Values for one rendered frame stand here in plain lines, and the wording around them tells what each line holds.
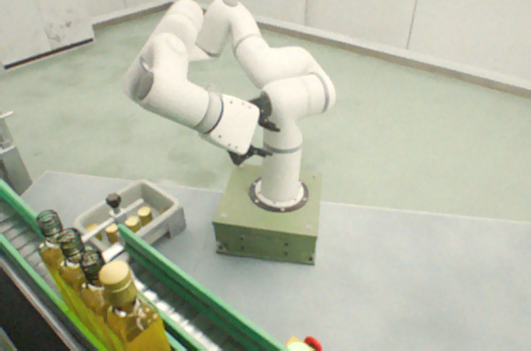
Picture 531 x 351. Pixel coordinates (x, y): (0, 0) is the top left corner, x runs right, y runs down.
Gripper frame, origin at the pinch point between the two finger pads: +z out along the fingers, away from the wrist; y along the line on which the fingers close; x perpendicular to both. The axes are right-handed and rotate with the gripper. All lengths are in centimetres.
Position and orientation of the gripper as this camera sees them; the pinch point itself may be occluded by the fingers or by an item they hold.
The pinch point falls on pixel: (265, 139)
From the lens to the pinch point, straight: 81.7
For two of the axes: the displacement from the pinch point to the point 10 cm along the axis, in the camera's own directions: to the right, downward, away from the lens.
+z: 6.8, 3.0, 6.7
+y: -3.0, 9.5, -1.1
